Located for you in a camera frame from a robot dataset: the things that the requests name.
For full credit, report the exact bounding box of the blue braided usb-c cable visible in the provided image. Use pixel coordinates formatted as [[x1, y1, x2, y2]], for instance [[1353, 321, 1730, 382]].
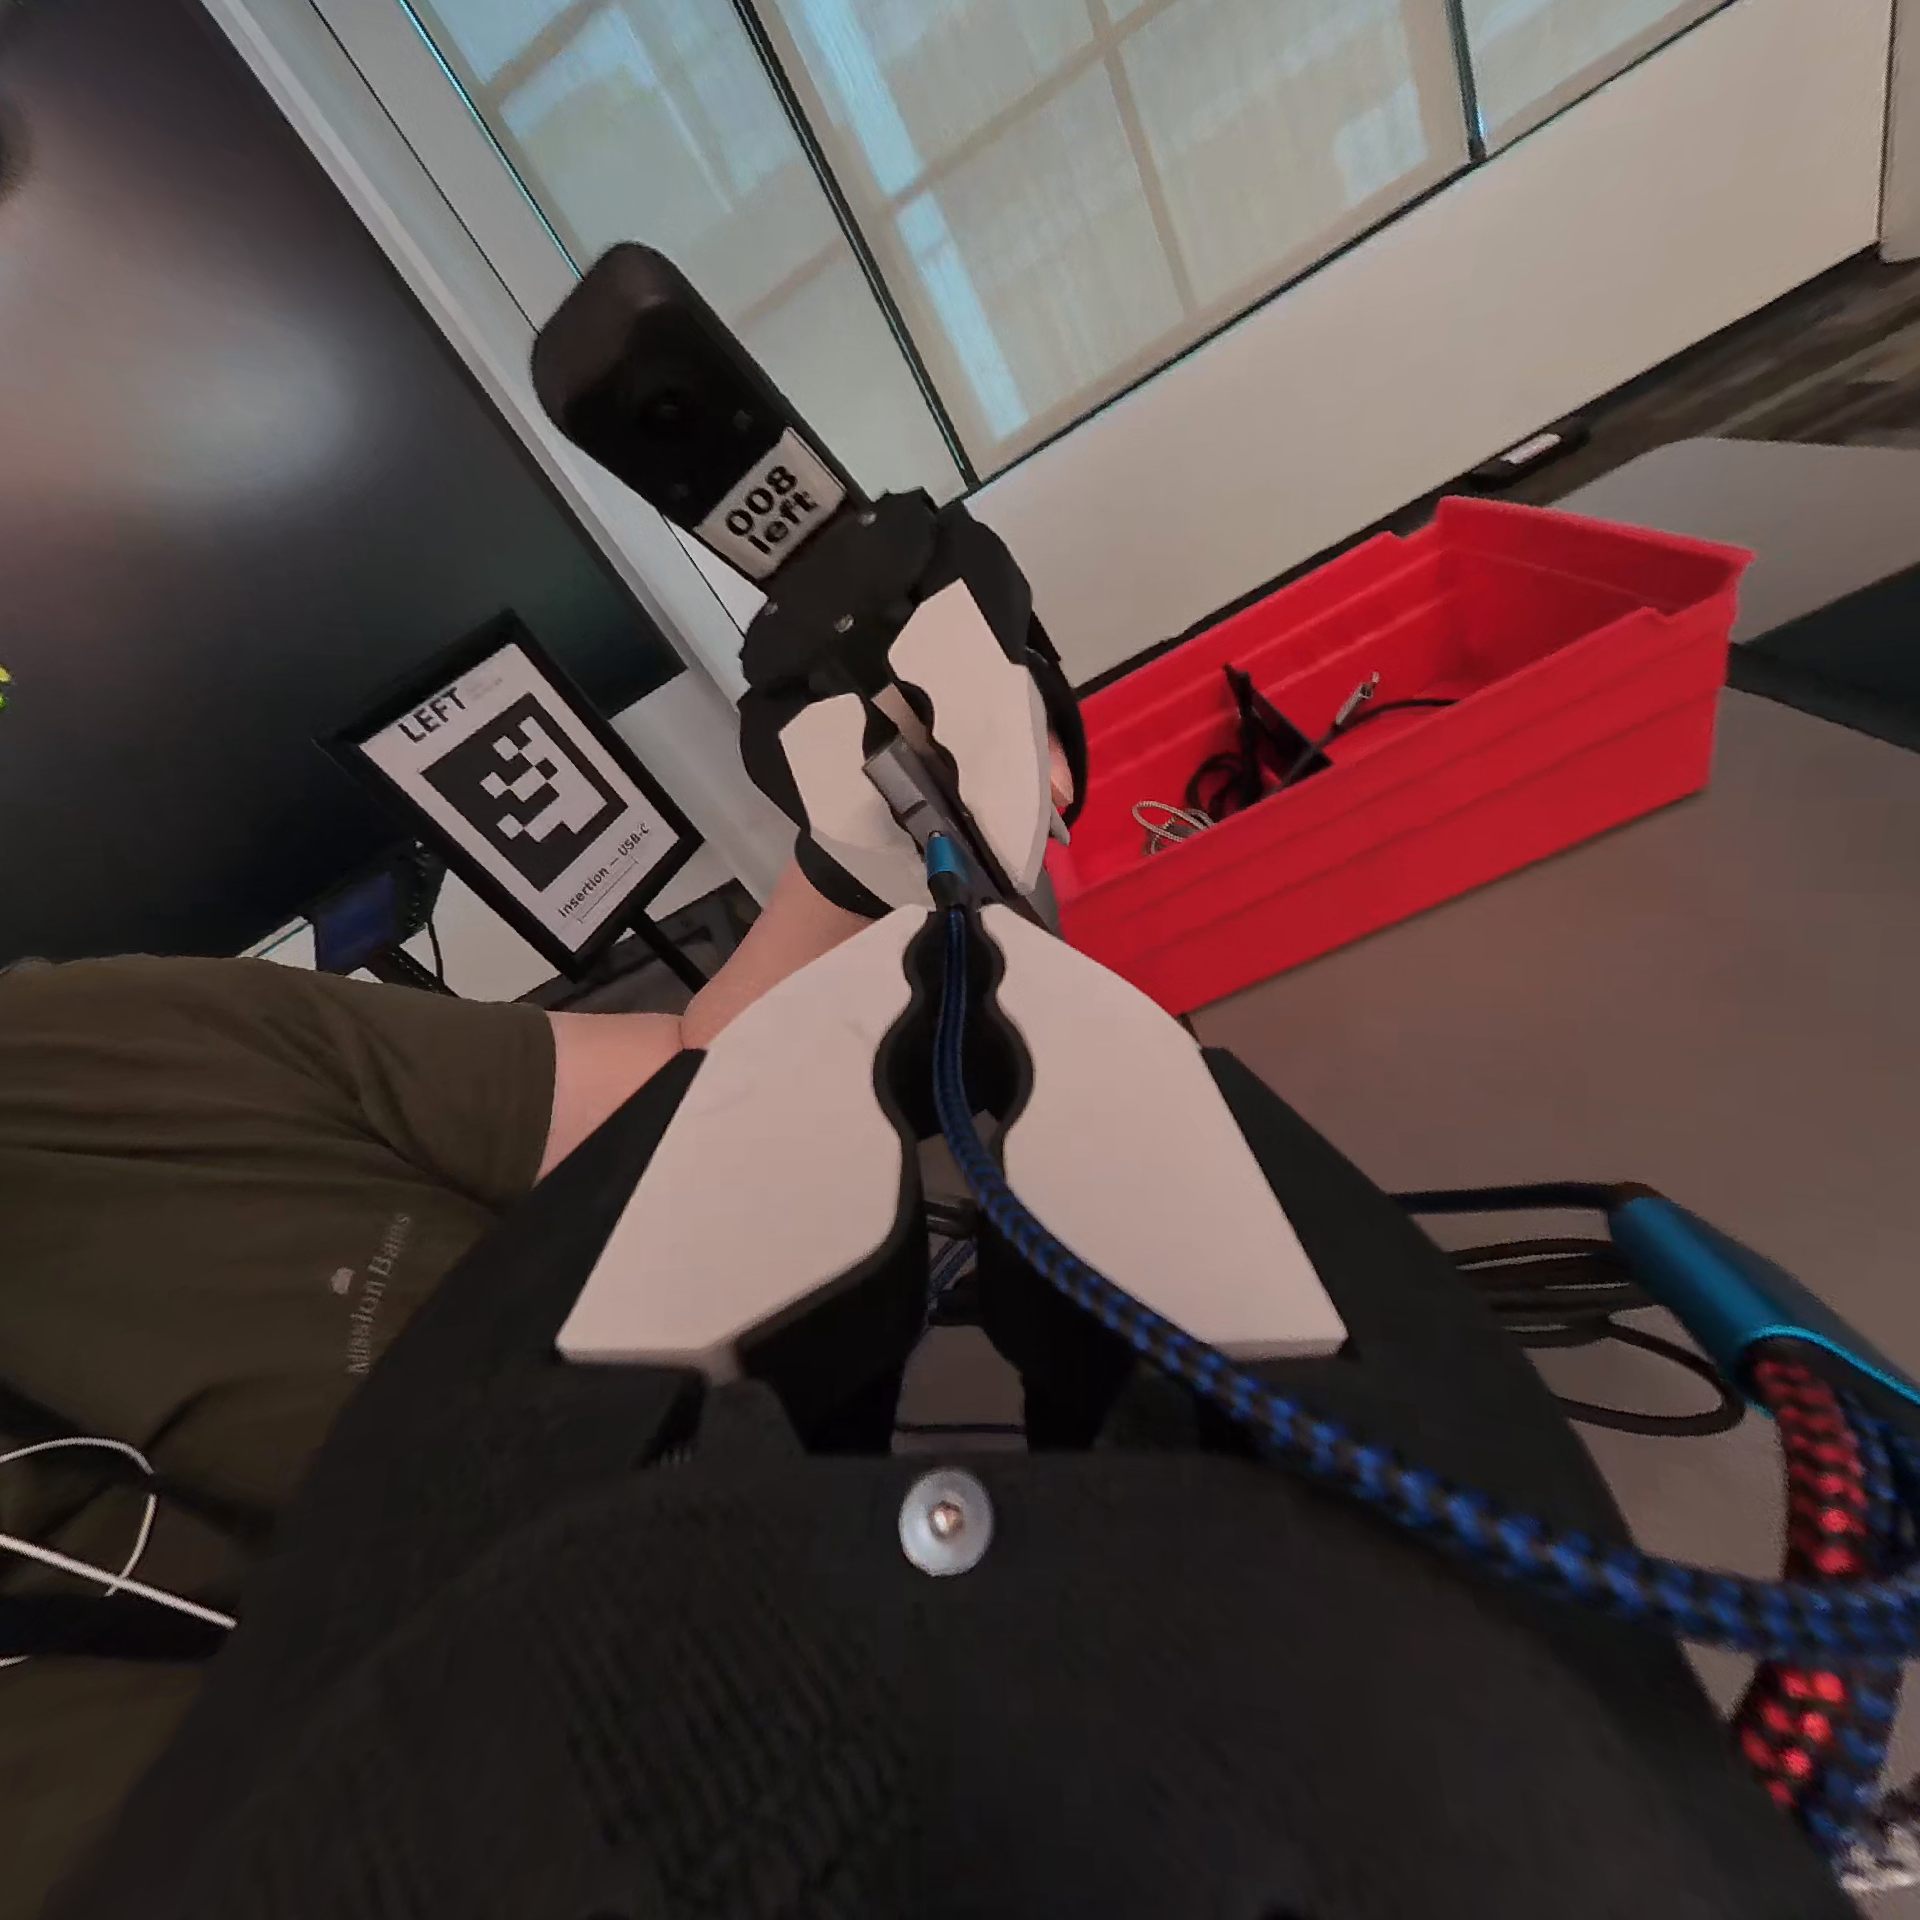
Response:
[[919, 828, 1920, 1898]]

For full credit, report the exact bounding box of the teal metal cable plug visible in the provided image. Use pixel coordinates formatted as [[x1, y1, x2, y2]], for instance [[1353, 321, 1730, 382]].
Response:
[[1396, 1181, 1920, 1411]]

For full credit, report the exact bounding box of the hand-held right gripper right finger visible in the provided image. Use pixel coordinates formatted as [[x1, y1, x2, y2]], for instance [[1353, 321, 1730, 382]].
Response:
[[960, 906, 1349, 1364]]

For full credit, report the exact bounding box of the red black braided cable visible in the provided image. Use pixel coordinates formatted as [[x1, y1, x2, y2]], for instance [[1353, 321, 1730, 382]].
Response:
[[1733, 1341, 1899, 1801]]

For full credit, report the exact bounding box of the blue electronic device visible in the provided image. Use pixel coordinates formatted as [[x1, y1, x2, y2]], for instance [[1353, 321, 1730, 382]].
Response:
[[305, 840, 445, 984]]

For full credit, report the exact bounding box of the white thin cord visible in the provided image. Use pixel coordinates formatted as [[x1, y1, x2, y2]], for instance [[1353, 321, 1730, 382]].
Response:
[[0, 1433, 242, 1666]]

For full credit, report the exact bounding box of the large dark display screen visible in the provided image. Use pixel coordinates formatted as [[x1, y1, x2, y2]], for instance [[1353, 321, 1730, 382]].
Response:
[[0, 0, 681, 969]]

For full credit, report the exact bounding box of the black cable silver plug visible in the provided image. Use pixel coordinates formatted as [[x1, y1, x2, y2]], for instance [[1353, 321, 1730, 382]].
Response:
[[1275, 672, 1464, 782]]

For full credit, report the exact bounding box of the frosted glass window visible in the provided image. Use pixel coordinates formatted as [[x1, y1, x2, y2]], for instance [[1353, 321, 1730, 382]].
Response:
[[398, 0, 1780, 489]]

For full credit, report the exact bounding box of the thin black cable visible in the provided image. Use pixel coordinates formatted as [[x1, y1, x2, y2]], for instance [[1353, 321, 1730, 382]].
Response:
[[1396, 1234, 1749, 1435]]

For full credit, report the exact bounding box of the grey usb hub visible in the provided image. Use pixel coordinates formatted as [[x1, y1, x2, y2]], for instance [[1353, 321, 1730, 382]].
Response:
[[862, 733, 965, 859]]

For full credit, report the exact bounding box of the red plastic bin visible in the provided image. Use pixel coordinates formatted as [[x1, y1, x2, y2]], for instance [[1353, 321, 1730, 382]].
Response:
[[1043, 495, 1757, 1019]]

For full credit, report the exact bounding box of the framed marker sign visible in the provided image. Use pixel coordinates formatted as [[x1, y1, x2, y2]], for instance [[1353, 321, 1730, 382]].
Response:
[[312, 606, 710, 992]]

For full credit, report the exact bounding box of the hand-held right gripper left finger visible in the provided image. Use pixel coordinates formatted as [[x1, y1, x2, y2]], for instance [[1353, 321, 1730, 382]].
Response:
[[556, 906, 940, 1378]]

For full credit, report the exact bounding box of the person's olive shirt torso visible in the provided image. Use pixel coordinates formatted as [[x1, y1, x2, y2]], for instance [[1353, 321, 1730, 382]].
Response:
[[0, 951, 560, 1920]]

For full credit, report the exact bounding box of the dark mat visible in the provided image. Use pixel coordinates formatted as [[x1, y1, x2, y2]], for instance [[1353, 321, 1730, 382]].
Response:
[[1726, 628, 1920, 713]]

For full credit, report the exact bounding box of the person's left forearm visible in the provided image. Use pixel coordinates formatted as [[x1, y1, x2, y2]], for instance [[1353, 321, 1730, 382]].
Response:
[[544, 885, 903, 1208]]

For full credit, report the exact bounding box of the black wristband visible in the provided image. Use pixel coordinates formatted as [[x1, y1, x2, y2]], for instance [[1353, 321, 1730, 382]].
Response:
[[792, 832, 909, 920]]

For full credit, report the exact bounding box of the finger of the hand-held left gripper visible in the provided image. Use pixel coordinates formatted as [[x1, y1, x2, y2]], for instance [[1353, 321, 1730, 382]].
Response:
[[778, 690, 948, 914], [889, 579, 1059, 908]]

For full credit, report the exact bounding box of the black bin divider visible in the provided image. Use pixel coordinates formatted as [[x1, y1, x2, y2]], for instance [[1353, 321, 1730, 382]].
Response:
[[1223, 665, 1340, 785]]

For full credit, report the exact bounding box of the black power strip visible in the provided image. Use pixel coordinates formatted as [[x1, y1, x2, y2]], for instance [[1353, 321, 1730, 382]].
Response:
[[638, 893, 771, 976]]

